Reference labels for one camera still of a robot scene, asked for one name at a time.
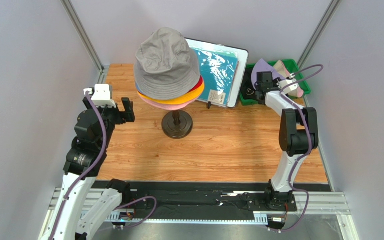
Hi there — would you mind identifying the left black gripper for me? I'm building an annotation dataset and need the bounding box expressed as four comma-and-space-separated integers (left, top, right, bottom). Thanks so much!
84, 96, 135, 149

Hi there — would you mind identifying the lavender hat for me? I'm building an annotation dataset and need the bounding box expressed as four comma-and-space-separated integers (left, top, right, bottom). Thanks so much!
250, 59, 283, 89

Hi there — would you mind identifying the pink bucket hat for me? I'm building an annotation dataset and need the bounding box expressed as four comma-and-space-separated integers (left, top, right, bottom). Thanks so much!
140, 96, 195, 111

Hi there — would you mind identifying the grey hat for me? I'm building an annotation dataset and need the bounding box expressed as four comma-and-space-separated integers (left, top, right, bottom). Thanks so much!
133, 27, 201, 101

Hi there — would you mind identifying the yellow bucket hat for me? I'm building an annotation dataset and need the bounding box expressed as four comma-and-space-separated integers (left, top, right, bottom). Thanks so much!
137, 82, 205, 105

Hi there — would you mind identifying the red hat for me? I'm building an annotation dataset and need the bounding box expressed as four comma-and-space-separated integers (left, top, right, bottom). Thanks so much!
188, 76, 204, 93

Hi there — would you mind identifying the blue hat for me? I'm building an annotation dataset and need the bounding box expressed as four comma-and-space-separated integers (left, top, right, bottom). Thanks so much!
135, 83, 143, 94

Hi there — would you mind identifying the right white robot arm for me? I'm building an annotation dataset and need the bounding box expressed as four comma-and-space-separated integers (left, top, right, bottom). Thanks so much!
254, 71, 319, 210

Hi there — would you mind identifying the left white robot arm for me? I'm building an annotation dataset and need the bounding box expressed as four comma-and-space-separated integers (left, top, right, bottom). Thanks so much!
41, 97, 135, 240

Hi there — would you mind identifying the black hat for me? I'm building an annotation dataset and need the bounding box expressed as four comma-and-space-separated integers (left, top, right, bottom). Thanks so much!
239, 70, 259, 106

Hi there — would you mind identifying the green plastic bin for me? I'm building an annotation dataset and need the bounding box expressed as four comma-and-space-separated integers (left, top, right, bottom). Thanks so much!
245, 59, 311, 96

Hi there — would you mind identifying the pink beige hat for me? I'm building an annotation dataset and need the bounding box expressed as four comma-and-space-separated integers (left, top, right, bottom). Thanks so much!
273, 60, 304, 98

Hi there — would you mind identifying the white tablet board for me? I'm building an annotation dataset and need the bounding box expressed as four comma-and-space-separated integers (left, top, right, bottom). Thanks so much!
186, 38, 249, 108

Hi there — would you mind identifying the dark round stand base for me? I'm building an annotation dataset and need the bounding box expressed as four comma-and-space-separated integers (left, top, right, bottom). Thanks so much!
161, 110, 193, 139

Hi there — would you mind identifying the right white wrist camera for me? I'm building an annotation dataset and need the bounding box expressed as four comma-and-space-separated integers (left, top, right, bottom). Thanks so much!
277, 78, 300, 94

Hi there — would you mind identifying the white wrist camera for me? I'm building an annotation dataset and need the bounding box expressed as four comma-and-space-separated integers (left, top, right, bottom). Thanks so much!
83, 84, 117, 108
277, 78, 300, 94

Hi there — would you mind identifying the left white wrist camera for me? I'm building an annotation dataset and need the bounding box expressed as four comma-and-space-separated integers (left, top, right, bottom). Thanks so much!
83, 84, 117, 108

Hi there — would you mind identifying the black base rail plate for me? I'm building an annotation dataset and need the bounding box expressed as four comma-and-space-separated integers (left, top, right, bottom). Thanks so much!
92, 179, 332, 221

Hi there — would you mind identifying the aluminium frame rail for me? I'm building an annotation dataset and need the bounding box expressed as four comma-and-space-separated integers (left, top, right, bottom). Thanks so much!
38, 187, 361, 240

